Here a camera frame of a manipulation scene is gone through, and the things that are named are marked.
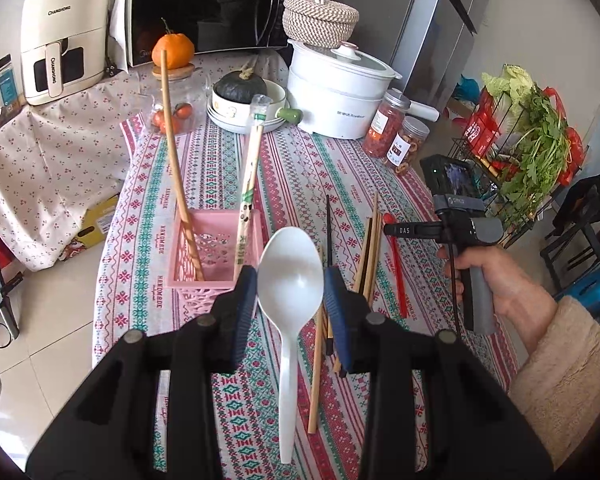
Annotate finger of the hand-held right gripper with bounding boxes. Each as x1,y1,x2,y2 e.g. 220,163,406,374
384,224,443,240

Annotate blue plastic stool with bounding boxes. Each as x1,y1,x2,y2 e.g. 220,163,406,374
555,265,600,331

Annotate paper-wrapped chopsticks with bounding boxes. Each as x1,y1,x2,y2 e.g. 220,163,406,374
232,95,272,281

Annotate black chair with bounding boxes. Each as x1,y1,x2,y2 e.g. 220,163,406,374
540,175,600,291

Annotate white microwave oven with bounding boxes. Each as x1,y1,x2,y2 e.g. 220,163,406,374
122,0,303,68

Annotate clear container with blue label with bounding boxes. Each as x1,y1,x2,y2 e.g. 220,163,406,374
0,54,21,111

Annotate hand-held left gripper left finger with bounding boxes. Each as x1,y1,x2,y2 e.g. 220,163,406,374
25,265,258,480

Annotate orange tangerine with stem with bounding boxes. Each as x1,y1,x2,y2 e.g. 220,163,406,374
151,19,196,68

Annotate blue plastic bag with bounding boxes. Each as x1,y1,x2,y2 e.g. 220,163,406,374
452,74,481,103

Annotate patterned striped tablecloth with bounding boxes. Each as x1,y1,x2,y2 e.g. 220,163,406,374
92,52,521,480

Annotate black wire rack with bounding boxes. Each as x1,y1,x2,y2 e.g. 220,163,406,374
447,65,581,251

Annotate white roll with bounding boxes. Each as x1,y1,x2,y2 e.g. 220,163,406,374
409,100,441,122

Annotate green leafy vegetables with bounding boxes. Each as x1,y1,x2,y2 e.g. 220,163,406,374
500,85,573,226

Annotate white electric cooking pot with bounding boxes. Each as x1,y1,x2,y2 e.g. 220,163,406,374
286,39,403,139

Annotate jar of ring snacks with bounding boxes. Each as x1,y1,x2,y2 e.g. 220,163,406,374
385,116,431,170

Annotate pink plastic basket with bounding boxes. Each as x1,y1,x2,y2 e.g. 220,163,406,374
167,210,263,318

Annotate person's right hand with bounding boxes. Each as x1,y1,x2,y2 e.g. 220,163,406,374
442,245,558,356

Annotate red plastic spoon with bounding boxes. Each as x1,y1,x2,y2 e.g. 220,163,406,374
381,212,408,319

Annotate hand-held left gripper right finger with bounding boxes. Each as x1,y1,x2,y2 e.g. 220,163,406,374
322,266,553,480

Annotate white floral cabinet cloth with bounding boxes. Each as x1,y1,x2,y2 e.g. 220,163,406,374
0,72,146,273

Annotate white glass pot lid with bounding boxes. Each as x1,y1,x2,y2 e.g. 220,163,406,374
290,39,403,82

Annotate dark green kabocha squash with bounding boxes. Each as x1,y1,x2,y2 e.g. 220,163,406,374
215,67,268,103

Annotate jar of red snacks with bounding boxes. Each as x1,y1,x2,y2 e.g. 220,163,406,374
362,89,412,160

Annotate person's right forearm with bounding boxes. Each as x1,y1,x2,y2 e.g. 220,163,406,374
510,295,600,471

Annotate woven lidded basket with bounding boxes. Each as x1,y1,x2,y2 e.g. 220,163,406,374
282,0,360,50

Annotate napa cabbage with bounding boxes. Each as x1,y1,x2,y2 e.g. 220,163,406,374
481,64,536,106

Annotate white plastic spoon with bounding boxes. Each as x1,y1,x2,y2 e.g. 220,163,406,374
256,226,326,465

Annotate red plastic bag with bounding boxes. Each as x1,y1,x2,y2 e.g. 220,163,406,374
542,87,586,186

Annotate white bowl with dark squash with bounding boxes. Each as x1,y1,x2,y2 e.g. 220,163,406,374
206,80,303,134

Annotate black chopstick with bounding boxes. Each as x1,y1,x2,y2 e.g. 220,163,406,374
324,194,337,271

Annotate cream air fryer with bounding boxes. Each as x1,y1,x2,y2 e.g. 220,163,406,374
20,0,112,107

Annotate glass jar with wooden lid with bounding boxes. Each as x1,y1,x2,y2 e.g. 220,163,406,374
147,62,207,136

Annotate long brown wooden stick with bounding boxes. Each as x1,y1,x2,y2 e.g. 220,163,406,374
160,50,206,281

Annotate yellow cardboard box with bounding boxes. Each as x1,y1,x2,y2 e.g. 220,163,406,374
62,192,121,251

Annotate grey refrigerator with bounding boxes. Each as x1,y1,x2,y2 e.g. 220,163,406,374
390,0,491,111

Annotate red printed package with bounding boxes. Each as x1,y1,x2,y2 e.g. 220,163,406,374
462,92,501,153

